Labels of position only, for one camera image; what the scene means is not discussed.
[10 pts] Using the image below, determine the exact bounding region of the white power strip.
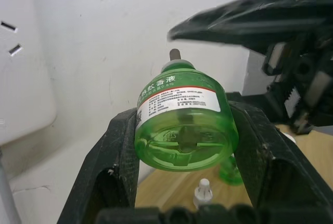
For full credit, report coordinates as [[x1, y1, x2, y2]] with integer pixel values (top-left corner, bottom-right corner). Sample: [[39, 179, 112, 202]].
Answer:
[[0, 0, 58, 147]]

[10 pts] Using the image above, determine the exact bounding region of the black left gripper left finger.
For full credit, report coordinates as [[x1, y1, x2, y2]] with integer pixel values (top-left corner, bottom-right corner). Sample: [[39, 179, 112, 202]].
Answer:
[[57, 106, 143, 224]]

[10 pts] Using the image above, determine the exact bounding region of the white bottle cap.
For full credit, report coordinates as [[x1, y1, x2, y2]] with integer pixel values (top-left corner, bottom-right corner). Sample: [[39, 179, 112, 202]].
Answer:
[[193, 178, 213, 207]]

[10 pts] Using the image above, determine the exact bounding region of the green repellent liquid bottle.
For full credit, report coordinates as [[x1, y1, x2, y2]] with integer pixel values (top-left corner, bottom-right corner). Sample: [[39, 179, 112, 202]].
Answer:
[[218, 155, 244, 186]]

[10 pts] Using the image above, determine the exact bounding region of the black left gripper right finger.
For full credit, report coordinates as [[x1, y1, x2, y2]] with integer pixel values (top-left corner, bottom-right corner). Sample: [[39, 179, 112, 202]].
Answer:
[[228, 92, 333, 224]]

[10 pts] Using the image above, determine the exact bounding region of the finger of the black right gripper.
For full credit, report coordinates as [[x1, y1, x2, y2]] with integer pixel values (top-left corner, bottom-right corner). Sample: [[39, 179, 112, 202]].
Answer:
[[167, 0, 333, 53]]

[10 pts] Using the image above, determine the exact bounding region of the small white plastic piece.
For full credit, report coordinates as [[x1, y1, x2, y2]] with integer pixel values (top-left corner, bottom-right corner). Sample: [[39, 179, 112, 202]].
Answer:
[[277, 126, 298, 144]]

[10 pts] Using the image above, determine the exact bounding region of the green repellent bottle with label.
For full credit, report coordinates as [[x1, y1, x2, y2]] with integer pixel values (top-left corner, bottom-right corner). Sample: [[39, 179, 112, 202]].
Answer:
[[133, 48, 239, 172]]

